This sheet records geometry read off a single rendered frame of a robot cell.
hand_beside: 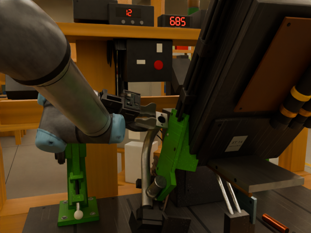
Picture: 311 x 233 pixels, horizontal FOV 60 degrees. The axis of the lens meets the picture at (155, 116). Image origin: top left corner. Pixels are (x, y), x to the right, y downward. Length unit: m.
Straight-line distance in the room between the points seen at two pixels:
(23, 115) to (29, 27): 0.82
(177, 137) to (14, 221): 0.65
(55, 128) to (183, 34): 0.56
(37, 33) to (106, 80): 0.71
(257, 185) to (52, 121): 0.51
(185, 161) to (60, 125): 0.36
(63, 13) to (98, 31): 9.94
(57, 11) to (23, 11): 10.50
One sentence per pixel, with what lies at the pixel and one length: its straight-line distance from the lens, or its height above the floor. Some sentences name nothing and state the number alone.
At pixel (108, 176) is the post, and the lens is 1.14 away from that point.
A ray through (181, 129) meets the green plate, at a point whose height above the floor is 1.23.
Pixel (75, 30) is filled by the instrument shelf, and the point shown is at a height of 1.52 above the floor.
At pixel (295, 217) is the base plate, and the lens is 1.09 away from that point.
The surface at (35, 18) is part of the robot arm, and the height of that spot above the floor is 1.45.
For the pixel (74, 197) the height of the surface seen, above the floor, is 0.99.
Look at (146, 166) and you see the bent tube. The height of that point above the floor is 1.08.
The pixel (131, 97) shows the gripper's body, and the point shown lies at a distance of 0.78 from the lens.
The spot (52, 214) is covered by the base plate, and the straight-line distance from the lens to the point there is 1.05.
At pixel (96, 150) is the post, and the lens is 1.09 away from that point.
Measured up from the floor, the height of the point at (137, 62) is 1.42.
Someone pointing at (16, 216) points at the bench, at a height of 0.88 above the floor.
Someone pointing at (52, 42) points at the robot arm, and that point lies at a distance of 0.38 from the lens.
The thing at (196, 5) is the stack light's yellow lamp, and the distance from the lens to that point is 1.21.
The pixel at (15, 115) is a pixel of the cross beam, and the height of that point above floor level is 1.22.
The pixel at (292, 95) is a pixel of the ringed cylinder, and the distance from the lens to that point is 0.70.
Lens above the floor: 1.39
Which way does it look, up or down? 10 degrees down
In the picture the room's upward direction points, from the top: straight up
